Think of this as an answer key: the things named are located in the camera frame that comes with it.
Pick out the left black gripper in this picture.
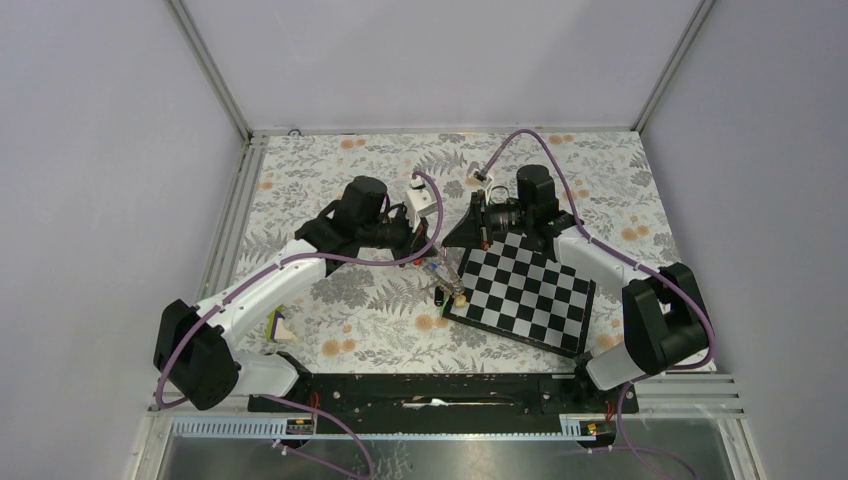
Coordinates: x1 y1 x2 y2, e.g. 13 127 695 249
359 204 438 268

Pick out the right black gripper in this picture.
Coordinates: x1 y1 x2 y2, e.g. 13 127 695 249
443 190 533 251

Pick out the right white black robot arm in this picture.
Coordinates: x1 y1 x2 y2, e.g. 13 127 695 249
443 165 714 412

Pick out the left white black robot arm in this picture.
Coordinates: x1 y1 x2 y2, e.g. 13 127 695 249
154 171 445 411

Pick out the black white checkerboard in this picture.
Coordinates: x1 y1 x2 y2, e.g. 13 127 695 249
443 234 596 358

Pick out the floral patterned table mat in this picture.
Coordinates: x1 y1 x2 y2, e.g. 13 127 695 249
233 132 679 373

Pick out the yellow purple white small object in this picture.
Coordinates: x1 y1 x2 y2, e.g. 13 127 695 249
265 305 297 343

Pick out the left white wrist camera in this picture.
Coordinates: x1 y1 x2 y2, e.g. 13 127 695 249
403 178 437 229

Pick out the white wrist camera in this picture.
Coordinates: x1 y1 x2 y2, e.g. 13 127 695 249
467 169 496 203
403 178 437 229

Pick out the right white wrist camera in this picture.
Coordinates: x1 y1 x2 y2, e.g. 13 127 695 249
467 169 496 203

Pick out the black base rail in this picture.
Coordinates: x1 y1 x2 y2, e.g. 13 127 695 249
286 373 618 435

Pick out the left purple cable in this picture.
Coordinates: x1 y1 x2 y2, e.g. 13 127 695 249
154 170 446 480

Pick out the purple cable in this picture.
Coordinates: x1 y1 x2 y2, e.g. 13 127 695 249
154 170 446 480
482 128 719 480

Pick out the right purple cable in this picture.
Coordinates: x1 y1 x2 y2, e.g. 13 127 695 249
482 128 719 480

